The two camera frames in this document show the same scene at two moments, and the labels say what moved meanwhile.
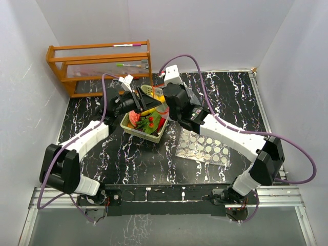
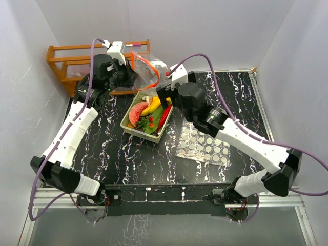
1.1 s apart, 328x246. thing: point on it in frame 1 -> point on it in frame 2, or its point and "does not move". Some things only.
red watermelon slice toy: (134, 117) does not move
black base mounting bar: (158, 199) does not move
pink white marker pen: (126, 45) does not move
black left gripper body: (127, 105) -> (122, 77)
